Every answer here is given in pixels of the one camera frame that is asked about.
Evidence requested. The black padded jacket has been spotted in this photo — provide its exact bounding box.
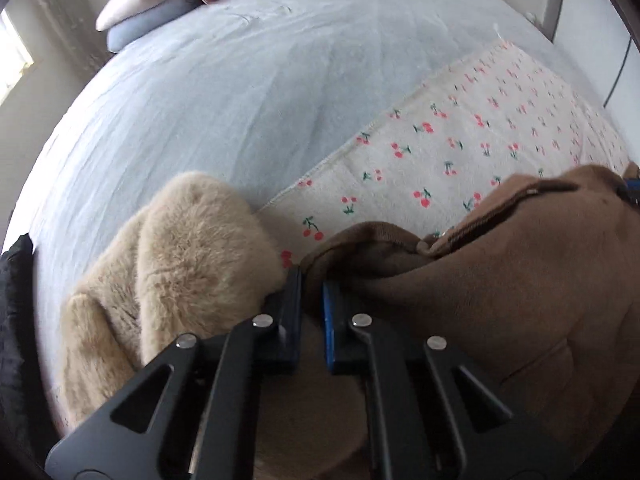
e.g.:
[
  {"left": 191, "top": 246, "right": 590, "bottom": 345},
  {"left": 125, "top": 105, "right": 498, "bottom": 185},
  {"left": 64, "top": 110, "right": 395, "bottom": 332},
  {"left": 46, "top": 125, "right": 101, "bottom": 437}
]
[{"left": 0, "top": 232, "right": 56, "bottom": 453}]

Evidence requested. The patterned curtain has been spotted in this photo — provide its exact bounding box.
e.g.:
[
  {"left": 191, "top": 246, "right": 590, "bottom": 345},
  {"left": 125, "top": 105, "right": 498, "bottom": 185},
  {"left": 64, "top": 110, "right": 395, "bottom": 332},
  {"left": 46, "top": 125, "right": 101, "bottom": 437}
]
[{"left": 22, "top": 0, "right": 117, "bottom": 77}]

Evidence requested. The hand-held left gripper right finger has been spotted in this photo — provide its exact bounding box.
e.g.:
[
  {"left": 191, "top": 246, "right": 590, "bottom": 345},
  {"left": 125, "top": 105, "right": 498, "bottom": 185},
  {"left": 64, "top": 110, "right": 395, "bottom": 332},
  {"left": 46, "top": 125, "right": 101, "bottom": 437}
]
[{"left": 321, "top": 280, "right": 572, "bottom": 480}]

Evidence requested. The window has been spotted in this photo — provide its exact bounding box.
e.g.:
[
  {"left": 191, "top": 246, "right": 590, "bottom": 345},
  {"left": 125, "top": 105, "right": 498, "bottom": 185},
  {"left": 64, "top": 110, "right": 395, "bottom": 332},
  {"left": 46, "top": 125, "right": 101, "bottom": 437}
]
[{"left": 0, "top": 10, "right": 35, "bottom": 97}]

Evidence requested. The folded white blanket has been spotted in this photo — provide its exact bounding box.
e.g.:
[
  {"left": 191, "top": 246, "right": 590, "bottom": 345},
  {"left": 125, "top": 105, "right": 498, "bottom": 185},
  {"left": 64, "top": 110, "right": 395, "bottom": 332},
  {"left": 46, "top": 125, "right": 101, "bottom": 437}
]
[{"left": 95, "top": 0, "right": 196, "bottom": 32}]

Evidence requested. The brown coat with fur hood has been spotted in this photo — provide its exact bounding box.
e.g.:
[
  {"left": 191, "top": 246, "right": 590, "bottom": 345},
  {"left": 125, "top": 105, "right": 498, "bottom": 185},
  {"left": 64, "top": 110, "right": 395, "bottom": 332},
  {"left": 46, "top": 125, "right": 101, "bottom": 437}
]
[{"left": 60, "top": 162, "right": 640, "bottom": 480}]

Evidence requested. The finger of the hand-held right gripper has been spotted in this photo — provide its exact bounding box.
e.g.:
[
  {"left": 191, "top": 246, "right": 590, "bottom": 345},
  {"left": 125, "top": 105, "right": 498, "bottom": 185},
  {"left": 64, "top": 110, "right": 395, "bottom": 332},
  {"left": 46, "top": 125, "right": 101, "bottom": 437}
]
[{"left": 617, "top": 162, "right": 640, "bottom": 207}]

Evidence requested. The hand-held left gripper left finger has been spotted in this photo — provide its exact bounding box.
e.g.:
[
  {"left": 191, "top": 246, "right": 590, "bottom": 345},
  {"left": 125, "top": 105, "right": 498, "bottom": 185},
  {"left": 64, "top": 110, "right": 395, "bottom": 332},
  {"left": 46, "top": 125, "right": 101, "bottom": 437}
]
[{"left": 45, "top": 266, "right": 304, "bottom": 480}]

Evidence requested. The cherry print blanket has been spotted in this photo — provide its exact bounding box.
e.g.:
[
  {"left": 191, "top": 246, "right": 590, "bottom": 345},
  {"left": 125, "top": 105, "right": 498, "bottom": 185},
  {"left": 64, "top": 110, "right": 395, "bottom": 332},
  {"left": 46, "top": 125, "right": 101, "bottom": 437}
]
[{"left": 255, "top": 40, "right": 636, "bottom": 271}]

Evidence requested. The white cabinet with dark frame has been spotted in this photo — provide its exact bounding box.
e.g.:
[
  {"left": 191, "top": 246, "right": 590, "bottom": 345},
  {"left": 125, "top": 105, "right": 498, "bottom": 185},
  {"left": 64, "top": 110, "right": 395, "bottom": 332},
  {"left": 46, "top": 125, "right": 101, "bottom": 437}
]
[{"left": 547, "top": 0, "right": 640, "bottom": 111}]

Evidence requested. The folded blue blanket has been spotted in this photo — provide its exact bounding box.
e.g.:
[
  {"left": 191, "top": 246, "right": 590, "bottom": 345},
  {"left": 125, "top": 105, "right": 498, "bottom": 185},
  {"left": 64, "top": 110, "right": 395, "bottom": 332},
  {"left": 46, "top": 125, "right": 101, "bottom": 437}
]
[{"left": 106, "top": 0, "right": 202, "bottom": 54}]

